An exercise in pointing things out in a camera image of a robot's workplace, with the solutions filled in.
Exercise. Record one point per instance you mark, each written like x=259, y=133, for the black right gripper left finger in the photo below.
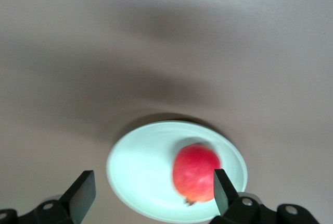
x=78, y=192

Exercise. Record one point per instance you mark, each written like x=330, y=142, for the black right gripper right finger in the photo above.
x=223, y=192

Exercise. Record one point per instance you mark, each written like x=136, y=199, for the pale green round plate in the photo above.
x=143, y=169

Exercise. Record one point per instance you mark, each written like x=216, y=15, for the brown table cover mat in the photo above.
x=166, y=39

